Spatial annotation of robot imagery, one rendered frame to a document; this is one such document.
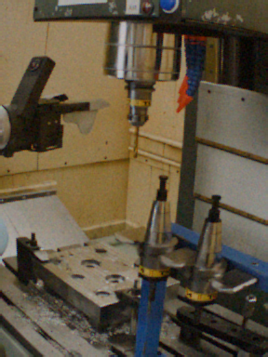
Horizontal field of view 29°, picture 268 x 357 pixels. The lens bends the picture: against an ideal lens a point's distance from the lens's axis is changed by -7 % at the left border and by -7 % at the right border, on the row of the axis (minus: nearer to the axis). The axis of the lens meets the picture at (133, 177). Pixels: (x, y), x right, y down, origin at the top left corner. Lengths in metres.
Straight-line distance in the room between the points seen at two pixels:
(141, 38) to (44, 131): 0.27
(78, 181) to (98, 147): 0.17
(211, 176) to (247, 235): 0.21
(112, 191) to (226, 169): 1.02
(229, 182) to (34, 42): 0.99
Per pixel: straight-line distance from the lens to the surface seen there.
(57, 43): 2.15
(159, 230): 0.84
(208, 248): 0.77
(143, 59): 1.02
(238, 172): 1.50
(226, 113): 1.50
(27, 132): 0.88
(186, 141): 1.68
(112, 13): 0.84
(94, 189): 2.39
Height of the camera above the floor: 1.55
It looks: 16 degrees down
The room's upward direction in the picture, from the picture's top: 4 degrees clockwise
